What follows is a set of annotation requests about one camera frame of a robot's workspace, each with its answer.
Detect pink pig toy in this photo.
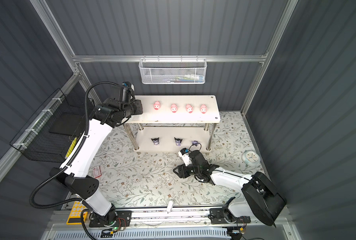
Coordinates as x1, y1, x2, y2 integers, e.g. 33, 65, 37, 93
171, 104, 178, 113
154, 101, 161, 110
200, 105, 208, 114
186, 104, 194, 114

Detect black purple figurine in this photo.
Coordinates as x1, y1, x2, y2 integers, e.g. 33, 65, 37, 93
174, 138, 183, 147
151, 138, 160, 146

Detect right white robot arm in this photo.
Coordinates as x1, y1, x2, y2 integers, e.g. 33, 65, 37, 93
173, 148, 287, 226

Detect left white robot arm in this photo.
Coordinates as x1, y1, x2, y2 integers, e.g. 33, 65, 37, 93
50, 82, 143, 225

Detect white two-tier shelf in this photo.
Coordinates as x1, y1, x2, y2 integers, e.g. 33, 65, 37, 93
125, 95, 221, 153

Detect white round clock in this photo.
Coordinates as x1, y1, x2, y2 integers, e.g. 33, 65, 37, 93
242, 150, 261, 167

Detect tubes in white basket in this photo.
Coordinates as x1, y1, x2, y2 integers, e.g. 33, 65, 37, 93
164, 75, 205, 84

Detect yellow marker in basket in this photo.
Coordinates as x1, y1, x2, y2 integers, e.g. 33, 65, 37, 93
65, 138, 77, 159

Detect red white card pack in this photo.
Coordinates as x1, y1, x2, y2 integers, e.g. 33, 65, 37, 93
93, 166, 102, 179

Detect yellow calculator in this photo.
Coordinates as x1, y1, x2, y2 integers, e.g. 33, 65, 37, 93
66, 201, 86, 225

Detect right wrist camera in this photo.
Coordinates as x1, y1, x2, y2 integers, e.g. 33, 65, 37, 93
178, 148, 192, 167

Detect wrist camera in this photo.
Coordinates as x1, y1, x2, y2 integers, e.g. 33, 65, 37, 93
178, 148, 192, 167
123, 82, 135, 91

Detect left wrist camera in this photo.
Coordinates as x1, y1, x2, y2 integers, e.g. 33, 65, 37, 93
123, 82, 135, 91

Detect white wire wall basket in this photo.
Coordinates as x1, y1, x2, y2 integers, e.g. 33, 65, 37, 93
139, 59, 208, 85

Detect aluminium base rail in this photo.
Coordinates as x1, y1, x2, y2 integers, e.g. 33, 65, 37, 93
42, 206, 299, 240

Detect black wire wall basket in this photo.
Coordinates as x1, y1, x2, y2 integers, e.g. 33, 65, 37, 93
10, 89, 85, 163

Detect black cable conduit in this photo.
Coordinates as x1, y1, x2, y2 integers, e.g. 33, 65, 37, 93
29, 81, 120, 210

